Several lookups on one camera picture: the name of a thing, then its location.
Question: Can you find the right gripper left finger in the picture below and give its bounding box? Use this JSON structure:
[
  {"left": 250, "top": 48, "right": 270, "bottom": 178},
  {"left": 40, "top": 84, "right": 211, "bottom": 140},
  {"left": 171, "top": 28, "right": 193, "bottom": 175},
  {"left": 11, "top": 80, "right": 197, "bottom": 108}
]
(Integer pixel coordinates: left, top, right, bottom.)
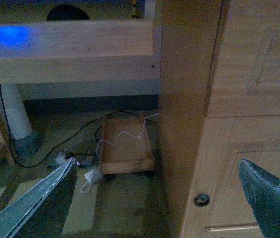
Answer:
[{"left": 0, "top": 158, "right": 77, "bottom": 238}]

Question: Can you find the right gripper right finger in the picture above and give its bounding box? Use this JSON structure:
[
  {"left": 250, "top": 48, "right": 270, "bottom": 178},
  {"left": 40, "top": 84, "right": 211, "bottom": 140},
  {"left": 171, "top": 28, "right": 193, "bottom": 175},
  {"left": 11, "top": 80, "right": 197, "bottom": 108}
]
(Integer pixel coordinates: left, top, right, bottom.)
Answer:
[{"left": 238, "top": 158, "right": 280, "bottom": 238}]

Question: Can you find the dark grey computer mouse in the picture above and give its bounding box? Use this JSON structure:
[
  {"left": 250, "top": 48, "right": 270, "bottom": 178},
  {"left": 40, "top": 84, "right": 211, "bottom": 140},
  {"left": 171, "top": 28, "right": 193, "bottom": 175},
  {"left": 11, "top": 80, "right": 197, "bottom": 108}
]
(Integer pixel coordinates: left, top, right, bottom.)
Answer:
[{"left": 47, "top": 4, "right": 90, "bottom": 21}]

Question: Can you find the white power adapter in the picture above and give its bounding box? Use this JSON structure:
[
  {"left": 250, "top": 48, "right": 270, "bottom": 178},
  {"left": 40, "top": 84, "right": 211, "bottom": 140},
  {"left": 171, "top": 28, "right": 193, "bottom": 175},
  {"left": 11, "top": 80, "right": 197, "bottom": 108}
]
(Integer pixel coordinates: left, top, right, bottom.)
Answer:
[{"left": 80, "top": 168, "right": 103, "bottom": 194}]

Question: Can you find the white pipe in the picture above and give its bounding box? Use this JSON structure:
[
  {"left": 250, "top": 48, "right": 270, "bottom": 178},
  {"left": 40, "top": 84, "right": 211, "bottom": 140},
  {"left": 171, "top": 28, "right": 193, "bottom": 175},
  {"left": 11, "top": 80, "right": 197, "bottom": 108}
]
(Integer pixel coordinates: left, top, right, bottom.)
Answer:
[{"left": 0, "top": 84, "right": 33, "bottom": 140}]

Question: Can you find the wooden rolling stand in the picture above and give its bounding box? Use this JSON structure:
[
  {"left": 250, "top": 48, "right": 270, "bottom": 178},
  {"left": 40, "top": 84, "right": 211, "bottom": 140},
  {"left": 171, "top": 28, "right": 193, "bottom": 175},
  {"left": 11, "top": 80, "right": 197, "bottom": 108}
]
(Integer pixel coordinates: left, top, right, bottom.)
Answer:
[{"left": 96, "top": 111, "right": 155, "bottom": 181}]

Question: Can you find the wooden desk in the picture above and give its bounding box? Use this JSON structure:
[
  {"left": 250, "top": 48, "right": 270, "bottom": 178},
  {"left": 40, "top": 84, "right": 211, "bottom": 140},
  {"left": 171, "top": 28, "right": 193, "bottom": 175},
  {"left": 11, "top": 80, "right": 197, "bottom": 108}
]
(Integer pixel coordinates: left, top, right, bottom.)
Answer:
[{"left": 0, "top": 0, "right": 280, "bottom": 238}]

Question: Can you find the wooden keyboard tray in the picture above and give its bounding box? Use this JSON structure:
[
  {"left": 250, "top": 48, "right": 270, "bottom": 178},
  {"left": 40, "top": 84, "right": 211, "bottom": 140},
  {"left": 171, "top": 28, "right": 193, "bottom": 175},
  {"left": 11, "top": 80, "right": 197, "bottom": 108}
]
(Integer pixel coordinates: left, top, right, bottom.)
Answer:
[{"left": 0, "top": 19, "right": 162, "bottom": 84}]

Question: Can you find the black floor cable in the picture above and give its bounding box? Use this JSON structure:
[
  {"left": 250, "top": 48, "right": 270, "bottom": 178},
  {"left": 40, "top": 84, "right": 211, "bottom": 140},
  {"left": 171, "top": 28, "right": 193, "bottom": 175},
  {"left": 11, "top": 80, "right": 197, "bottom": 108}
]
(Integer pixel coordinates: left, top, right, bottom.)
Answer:
[{"left": 0, "top": 84, "right": 159, "bottom": 169}]

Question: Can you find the round drawer pull ring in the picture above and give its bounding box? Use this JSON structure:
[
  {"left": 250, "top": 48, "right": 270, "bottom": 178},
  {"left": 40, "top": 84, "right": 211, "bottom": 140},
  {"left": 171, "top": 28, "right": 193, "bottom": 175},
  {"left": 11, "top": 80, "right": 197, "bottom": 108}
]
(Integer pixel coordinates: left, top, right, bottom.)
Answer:
[{"left": 194, "top": 194, "right": 210, "bottom": 206}]

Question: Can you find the white string cable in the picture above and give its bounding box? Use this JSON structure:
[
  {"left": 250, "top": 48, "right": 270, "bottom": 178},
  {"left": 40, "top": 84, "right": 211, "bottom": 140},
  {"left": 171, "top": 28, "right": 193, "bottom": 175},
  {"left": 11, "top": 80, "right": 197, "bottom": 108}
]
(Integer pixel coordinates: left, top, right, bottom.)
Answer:
[{"left": 94, "top": 113, "right": 160, "bottom": 159}]

